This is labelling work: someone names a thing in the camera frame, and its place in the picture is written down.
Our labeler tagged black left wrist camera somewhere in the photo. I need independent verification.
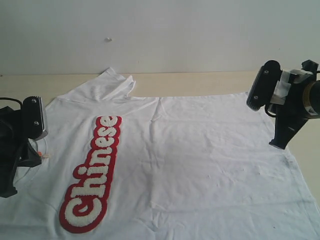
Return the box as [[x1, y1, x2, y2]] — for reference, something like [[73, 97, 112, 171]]
[[21, 96, 49, 141]]

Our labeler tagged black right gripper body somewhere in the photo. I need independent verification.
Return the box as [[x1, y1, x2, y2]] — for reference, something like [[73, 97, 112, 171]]
[[268, 97, 313, 150]]

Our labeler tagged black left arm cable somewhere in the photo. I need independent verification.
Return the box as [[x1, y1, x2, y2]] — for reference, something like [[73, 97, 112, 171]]
[[0, 97, 23, 108]]

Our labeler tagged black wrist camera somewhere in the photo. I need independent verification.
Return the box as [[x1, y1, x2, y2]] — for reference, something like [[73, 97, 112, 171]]
[[246, 60, 282, 111], [21, 96, 49, 141]]

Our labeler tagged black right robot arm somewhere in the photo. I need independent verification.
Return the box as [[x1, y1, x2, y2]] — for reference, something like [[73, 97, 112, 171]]
[[269, 80, 320, 150]]

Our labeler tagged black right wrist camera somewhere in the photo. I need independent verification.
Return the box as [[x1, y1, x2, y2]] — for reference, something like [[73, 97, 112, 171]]
[[246, 60, 282, 111]]

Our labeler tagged white t-shirt red lettering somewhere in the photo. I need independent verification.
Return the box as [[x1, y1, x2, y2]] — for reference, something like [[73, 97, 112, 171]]
[[0, 69, 320, 240]]

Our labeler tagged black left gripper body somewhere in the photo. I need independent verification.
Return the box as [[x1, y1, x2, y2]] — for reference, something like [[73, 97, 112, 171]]
[[0, 106, 42, 198]]

